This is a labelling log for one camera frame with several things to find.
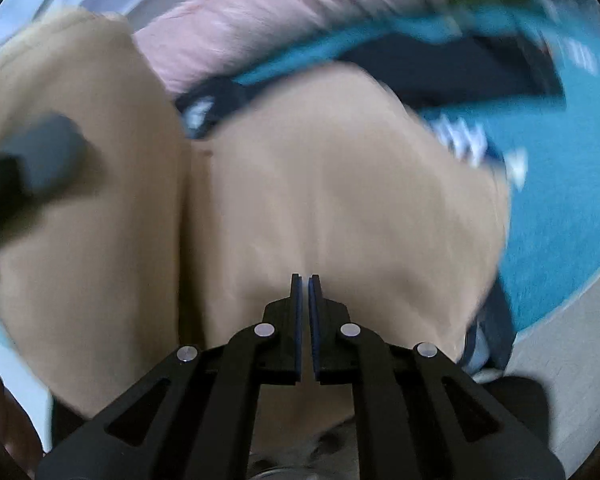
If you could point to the teal printed bed sheet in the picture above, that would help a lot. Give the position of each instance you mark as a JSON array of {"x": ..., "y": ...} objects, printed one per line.
[{"x": 555, "y": 210}]

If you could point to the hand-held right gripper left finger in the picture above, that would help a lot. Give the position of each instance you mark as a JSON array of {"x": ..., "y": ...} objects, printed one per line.
[{"x": 295, "y": 340}]

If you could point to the dark garment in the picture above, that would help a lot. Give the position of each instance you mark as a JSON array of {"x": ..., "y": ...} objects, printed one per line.
[{"x": 430, "y": 75}]

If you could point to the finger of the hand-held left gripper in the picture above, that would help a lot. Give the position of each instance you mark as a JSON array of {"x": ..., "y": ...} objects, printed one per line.
[{"x": 45, "y": 152}]

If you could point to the person's left forearm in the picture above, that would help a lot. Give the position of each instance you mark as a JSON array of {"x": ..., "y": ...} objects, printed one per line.
[{"x": 5, "y": 420}]

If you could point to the pink quilt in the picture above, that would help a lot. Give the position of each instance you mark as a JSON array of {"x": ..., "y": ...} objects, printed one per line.
[{"x": 260, "y": 25}]

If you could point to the tan button jacket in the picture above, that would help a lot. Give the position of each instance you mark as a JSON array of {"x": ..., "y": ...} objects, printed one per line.
[{"x": 330, "y": 185}]

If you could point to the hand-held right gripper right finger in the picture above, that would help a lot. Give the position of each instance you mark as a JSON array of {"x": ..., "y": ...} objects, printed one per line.
[{"x": 317, "y": 340}]

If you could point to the person's right leg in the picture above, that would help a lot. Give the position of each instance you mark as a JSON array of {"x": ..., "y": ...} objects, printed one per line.
[{"x": 525, "y": 405}]

